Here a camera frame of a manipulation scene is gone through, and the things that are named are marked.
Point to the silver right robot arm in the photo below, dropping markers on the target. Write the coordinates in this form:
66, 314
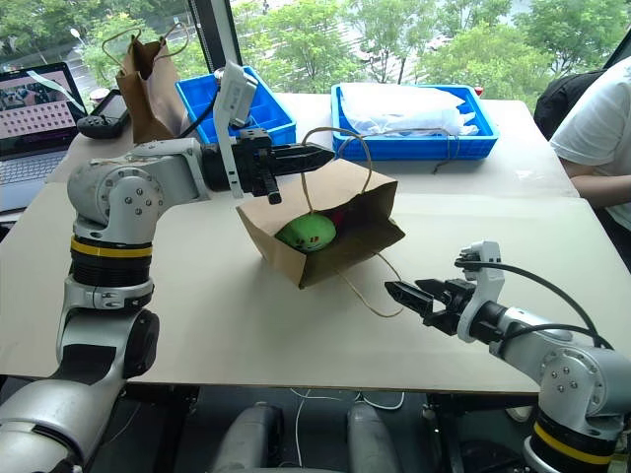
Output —
572, 374

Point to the white shoe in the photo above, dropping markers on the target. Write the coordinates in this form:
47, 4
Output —
520, 414

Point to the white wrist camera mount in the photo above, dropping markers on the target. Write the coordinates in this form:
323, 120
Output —
235, 96
485, 281

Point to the green plush toy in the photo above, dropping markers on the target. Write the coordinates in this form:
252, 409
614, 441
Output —
308, 232

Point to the black handheld game controller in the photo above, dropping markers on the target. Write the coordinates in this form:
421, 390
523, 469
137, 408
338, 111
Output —
106, 115

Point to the person in white T-shirt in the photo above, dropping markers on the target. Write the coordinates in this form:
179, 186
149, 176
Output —
601, 123

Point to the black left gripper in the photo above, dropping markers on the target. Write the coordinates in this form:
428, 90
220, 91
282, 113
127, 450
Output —
252, 165

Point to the tall brown paper bag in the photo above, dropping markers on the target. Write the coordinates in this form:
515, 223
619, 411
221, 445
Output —
148, 93

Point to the person's bare forearm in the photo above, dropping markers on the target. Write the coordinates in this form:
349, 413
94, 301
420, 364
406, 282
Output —
589, 187

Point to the blue divided plastic bin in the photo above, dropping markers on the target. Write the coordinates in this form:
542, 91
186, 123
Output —
273, 115

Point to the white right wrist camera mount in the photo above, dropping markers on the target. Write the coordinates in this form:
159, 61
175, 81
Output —
485, 281

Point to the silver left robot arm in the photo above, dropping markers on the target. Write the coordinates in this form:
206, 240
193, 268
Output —
113, 192

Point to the red plush toy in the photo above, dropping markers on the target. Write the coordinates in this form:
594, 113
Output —
338, 218

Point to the dark window frame post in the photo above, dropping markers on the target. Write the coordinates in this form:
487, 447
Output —
217, 34

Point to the grey rounded shape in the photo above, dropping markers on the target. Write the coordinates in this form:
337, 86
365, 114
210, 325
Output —
249, 438
372, 438

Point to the white plastic bags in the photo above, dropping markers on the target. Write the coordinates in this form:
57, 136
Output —
399, 108

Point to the open silver laptop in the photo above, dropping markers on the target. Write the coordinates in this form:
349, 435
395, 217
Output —
34, 113

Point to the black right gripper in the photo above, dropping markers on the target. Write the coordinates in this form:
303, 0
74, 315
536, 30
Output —
451, 308

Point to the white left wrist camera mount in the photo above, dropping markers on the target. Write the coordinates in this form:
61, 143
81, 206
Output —
235, 96

